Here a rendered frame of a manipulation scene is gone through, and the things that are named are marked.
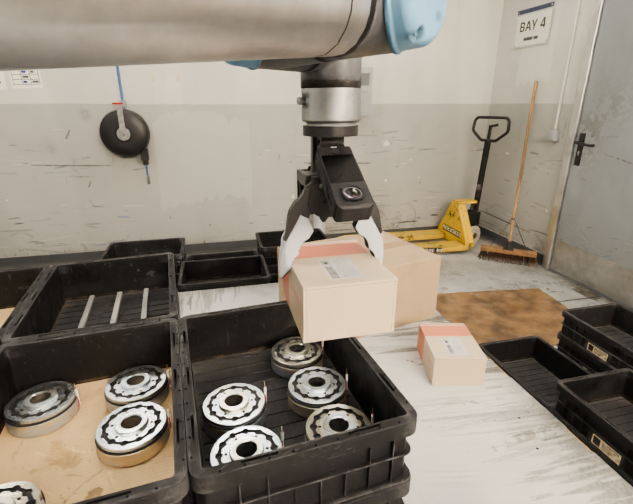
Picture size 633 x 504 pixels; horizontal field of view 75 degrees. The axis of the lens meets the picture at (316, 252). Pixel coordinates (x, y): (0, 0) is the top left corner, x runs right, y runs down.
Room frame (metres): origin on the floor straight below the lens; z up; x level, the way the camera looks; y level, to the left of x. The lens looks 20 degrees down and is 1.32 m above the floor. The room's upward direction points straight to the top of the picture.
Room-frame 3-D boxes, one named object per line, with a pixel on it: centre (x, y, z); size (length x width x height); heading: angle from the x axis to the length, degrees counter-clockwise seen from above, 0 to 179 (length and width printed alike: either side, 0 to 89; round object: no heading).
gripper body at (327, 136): (0.56, -0.02, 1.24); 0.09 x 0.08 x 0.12; 14
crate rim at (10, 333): (0.86, 0.48, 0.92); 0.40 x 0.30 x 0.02; 19
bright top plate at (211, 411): (0.55, 0.13, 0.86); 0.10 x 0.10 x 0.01
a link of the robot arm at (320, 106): (0.55, -0.02, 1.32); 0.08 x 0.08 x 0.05
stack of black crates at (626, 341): (1.44, -1.25, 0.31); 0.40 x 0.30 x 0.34; 14
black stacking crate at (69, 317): (0.86, 0.48, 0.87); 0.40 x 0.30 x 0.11; 19
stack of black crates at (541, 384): (1.34, -0.87, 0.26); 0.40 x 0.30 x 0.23; 14
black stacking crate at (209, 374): (0.58, 0.06, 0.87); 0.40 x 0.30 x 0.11; 19
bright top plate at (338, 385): (0.60, 0.00, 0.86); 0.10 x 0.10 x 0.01
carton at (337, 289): (0.53, -0.02, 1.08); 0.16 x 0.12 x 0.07; 14
